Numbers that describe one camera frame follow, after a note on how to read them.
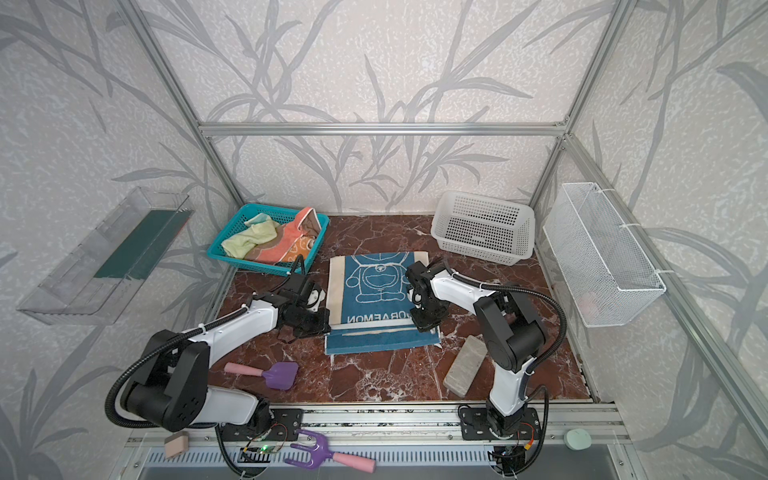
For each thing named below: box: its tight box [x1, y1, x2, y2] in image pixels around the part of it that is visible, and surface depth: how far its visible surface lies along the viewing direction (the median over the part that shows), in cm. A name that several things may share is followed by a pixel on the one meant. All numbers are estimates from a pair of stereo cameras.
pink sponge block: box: [164, 431, 189, 459], surface depth 71 cm
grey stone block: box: [443, 335, 489, 398], surface depth 82 cm
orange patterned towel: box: [243, 207, 322, 263], surface depth 107 cm
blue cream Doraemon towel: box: [325, 251, 441, 355], surface depth 96 cm
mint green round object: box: [564, 428, 592, 450], surface depth 72 cm
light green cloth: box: [221, 213, 280, 259], surface depth 103 cm
